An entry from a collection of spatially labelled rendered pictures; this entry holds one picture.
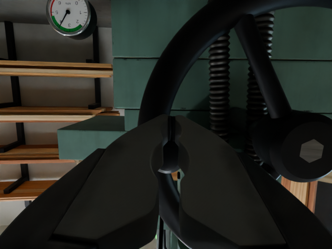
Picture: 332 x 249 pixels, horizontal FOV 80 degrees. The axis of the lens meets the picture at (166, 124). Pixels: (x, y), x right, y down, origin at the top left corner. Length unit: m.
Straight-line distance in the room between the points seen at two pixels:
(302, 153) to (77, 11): 0.32
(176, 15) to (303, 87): 0.25
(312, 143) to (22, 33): 3.16
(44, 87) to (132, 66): 2.72
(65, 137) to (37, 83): 2.69
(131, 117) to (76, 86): 2.56
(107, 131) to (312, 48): 0.38
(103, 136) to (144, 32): 0.20
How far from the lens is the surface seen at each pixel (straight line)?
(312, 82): 0.43
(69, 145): 0.42
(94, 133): 0.39
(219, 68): 0.24
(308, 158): 0.20
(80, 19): 0.34
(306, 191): 2.11
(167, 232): 1.01
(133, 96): 0.37
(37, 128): 3.16
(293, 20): 0.42
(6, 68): 2.69
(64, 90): 2.96
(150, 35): 0.37
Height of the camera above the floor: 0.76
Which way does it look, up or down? 10 degrees up
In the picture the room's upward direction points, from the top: 179 degrees counter-clockwise
